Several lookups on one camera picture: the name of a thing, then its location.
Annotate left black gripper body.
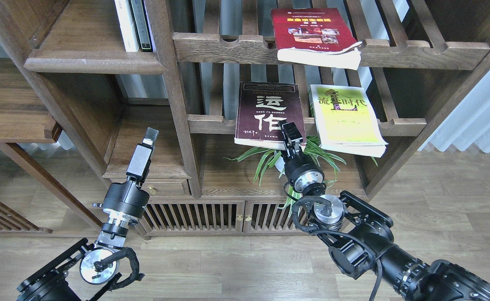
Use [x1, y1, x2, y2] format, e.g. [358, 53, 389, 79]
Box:
[103, 144, 152, 222]

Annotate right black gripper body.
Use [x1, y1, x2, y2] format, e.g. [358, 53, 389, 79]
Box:
[279, 122, 325, 193]

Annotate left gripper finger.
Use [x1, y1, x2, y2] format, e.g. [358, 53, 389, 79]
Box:
[142, 128, 159, 148]

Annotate dark maroon book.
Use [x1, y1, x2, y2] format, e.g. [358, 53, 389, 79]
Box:
[234, 82, 305, 149]

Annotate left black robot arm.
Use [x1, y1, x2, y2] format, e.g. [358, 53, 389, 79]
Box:
[18, 128, 159, 301]

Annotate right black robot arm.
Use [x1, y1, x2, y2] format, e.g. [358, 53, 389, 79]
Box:
[279, 121, 490, 301]

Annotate white plant pot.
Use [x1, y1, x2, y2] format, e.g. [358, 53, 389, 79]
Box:
[275, 157, 285, 175]

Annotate green spider plant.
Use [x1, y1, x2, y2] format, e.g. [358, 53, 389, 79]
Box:
[218, 135, 367, 208]

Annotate yellow green book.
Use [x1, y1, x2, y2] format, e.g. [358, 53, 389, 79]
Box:
[309, 84, 387, 158]

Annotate red book white pages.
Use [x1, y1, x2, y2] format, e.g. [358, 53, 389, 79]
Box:
[271, 8, 362, 70]

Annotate wooden side table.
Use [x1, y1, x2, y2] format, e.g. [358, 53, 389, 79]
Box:
[0, 58, 102, 230]

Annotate dark wooden bookshelf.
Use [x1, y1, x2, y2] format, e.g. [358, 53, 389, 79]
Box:
[0, 0, 490, 240]

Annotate white curtain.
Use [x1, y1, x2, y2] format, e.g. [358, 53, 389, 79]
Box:
[418, 71, 490, 153]

